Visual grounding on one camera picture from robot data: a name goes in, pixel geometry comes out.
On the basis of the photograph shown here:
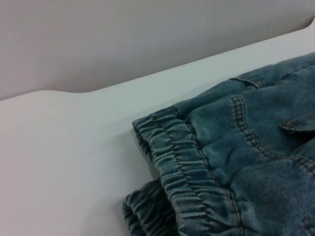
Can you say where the blue denim shorts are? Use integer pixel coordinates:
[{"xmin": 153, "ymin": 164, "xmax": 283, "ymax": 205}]
[{"xmin": 122, "ymin": 51, "xmax": 315, "ymax": 236}]

